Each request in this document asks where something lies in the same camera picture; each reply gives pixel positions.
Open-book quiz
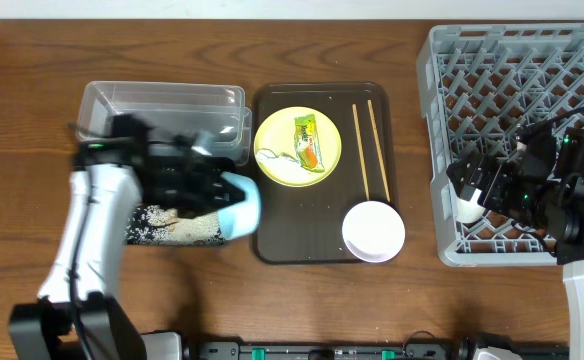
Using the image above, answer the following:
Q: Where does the light blue bowl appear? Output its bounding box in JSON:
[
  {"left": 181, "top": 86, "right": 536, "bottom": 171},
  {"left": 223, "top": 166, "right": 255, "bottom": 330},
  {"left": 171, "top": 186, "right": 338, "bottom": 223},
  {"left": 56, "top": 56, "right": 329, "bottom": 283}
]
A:
[{"left": 218, "top": 172, "right": 261, "bottom": 240}]

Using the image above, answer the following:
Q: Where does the white cup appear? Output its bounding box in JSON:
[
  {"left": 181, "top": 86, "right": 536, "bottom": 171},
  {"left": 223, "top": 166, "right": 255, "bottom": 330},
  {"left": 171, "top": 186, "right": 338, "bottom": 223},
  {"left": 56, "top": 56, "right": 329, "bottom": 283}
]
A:
[{"left": 455, "top": 195, "right": 485, "bottom": 224}]

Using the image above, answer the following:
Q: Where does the white tissue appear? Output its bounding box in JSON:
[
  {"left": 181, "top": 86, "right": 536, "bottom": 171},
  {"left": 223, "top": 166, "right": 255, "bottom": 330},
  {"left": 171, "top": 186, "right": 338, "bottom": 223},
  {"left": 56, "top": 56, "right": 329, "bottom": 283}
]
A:
[{"left": 255, "top": 149, "right": 298, "bottom": 171}]

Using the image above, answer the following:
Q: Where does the green snack wrapper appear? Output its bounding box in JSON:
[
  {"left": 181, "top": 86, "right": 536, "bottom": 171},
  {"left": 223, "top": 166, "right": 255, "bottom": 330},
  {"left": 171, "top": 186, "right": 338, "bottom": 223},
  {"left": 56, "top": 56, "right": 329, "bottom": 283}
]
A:
[{"left": 294, "top": 114, "right": 325, "bottom": 173}]

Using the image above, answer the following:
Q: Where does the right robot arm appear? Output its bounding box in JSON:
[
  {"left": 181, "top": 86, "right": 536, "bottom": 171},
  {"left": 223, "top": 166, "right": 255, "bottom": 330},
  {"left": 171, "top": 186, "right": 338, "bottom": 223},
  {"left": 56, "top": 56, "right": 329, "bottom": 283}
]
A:
[{"left": 446, "top": 106, "right": 584, "bottom": 359}]

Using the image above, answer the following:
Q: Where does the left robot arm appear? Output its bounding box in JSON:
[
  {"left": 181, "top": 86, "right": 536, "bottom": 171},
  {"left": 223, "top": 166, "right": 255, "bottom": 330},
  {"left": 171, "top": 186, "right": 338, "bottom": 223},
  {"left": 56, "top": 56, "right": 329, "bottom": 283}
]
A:
[{"left": 9, "top": 114, "right": 261, "bottom": 359}]

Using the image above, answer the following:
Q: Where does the grey dishwasher rack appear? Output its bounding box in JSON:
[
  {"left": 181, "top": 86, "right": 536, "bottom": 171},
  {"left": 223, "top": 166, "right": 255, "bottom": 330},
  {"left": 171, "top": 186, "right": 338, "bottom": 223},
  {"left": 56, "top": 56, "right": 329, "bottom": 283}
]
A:
[{"left": 417, "top": 23, "right": 584, "bottom": 267}]

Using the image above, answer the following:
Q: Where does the food scraps rice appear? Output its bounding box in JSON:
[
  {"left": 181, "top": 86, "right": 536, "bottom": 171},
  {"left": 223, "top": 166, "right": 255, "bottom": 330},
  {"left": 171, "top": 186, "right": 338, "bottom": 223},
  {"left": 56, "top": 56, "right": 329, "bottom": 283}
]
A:
[{"left": 126, "top": 205, "right": 223, "bottom": 246}]

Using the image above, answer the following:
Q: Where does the black tray bin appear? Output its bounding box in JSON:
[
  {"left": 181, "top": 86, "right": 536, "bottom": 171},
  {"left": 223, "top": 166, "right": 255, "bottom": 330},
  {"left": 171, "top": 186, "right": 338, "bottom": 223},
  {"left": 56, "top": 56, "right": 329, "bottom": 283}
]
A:
[{"left": 124, "top": 203, "right": 226, "bottom": 247}]

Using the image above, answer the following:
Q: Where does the clear plastic bin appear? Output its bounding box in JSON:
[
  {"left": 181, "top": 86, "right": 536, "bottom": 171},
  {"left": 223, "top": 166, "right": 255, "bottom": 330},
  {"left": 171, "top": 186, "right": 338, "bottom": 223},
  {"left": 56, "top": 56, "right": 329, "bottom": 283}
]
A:
[{"left": 76, "top": 81, "right": 252, "bottom": 167}]

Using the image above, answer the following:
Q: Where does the yellow plate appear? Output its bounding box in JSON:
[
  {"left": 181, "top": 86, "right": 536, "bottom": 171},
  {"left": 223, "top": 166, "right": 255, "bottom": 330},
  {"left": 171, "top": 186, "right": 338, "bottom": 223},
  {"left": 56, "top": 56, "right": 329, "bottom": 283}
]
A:
[{"left": 254, "top": 106, "right": 342, "bottom": 187}]

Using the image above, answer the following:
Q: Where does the brown serving tray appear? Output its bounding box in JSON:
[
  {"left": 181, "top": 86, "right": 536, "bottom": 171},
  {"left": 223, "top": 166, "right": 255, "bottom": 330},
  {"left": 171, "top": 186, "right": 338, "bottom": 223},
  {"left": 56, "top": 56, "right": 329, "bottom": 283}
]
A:
[{"left": 251, "top": 82, "right": 398, "bottom": 265}]

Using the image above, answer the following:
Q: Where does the right wooden chopstick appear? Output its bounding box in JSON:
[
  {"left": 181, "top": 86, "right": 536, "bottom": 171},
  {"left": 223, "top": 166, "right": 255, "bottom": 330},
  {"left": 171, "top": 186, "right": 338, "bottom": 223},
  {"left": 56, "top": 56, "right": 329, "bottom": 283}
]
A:
[{"left": 367, "top": 99, "right": 391, "bottom": 203}]

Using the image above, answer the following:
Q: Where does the wooden chopstick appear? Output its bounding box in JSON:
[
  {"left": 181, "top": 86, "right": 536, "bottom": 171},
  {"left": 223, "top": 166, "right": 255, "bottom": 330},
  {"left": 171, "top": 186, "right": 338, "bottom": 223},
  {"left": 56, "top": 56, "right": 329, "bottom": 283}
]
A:
[
  {"left": 351, "top": 104, "right": 370, "bottom": 201},
  {"left": 367, "top": 99, "right": 391, "bottom": 203}
]

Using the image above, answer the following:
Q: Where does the white bowl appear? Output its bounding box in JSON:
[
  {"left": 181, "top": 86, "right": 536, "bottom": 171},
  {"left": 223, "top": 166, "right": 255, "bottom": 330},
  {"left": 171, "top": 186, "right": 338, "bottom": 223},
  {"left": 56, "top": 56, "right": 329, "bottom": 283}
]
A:
[{"left": 341, "top": 201, "right": 406, "bottom": 263}]

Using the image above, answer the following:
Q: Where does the left wooden chopstick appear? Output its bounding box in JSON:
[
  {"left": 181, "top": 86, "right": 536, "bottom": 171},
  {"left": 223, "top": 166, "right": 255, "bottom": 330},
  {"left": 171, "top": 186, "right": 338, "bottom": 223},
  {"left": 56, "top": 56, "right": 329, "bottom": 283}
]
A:
[{"left": 351, "top": 104, "right": 370, "bottom": 201}]

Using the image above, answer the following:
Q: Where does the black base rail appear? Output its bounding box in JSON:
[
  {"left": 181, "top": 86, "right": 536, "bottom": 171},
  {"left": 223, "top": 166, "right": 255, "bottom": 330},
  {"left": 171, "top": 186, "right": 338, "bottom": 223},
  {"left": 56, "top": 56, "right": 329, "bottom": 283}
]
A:
[{"left": 184, "top": 330, "right": 570, "bottom": 360}]

